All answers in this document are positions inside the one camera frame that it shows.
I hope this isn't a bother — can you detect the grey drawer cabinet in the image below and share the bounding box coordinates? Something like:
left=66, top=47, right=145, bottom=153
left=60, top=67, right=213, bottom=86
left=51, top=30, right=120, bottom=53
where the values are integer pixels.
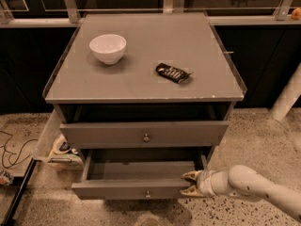
left=42, top=12, right=248, bottom=165

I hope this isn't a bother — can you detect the grey drawer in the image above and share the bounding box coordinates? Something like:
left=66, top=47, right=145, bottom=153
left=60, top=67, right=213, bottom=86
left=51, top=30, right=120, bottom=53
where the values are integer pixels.
left=71, top=147, right=207, bottom=201
left=60, top=121, right=229, bottom=149

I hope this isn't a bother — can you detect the metal window railing frame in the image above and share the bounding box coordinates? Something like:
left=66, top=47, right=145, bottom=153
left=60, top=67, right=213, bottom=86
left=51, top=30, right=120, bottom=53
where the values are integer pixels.
left=0, top=0, right=300, bottom=28

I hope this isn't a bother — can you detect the white ceramic bowl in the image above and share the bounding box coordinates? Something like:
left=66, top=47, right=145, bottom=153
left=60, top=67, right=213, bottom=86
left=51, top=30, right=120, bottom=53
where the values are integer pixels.
left=89, top=34, right=127, bottom=65

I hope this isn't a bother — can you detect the orange fruit on ledge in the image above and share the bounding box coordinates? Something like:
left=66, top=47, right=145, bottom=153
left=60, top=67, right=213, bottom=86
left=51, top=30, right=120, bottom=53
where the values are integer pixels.
left=291, top=8, right=301, bottom=20

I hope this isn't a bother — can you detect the clear plastic bin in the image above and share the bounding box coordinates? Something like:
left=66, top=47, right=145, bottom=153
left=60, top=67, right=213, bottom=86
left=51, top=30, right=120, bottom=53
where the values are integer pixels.
left=32, top=108, right=83, bottom=171

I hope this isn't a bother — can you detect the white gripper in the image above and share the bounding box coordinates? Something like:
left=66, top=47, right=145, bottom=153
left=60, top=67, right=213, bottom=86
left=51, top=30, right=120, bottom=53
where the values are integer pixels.
left=180, top=170, right=233, bottom=197

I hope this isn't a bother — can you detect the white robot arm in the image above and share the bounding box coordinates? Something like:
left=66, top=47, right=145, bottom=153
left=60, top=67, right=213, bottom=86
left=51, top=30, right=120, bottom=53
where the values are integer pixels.
left=182, top=65, right=301, bottom=222

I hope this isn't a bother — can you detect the grey top drawer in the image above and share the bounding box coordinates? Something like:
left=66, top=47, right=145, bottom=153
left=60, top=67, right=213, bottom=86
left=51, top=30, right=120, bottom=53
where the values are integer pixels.
left=60, top=121, right=229, bottom=149

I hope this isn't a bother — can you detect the tape roll in bin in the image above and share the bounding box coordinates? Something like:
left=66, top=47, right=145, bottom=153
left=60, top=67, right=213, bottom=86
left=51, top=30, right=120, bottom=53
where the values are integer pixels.
left=53, top=135, right=71, bottom=154

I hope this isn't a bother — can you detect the black snack wrapper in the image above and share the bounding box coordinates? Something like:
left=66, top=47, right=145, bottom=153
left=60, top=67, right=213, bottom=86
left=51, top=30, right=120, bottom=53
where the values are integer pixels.
left=155, top=63, right=190, bottom=84

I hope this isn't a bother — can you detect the black floor cable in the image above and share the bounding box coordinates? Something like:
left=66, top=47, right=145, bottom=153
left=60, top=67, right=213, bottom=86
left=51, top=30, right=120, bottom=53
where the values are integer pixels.
left=0, top=129, right=39, bottom=170

